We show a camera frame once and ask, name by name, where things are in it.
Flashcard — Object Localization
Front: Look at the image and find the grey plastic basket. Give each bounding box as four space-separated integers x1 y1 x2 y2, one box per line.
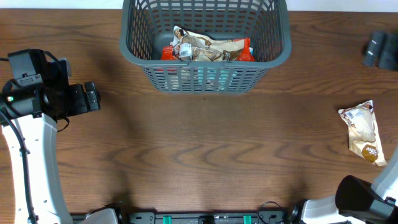
119 0 292 94

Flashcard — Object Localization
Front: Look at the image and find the orange cookie package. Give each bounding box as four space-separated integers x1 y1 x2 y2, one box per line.
161 38 254 62

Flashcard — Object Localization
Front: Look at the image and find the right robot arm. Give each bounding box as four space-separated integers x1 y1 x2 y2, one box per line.
291 32 397 223

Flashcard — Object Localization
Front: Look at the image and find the beige snack bag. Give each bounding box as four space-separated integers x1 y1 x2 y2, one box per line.
338 100 387 167

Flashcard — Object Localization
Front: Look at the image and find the beige cookie bag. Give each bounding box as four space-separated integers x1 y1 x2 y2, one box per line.
161 26 254 62

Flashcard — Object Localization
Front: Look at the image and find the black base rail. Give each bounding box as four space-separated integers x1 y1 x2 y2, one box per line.
70 205 296 224

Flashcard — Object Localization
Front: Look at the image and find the teal snack wrapper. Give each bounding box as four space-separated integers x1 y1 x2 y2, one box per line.
193 70 237 91

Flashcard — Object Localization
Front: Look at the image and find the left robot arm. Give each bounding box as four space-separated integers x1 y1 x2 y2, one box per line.
1 49 123 224

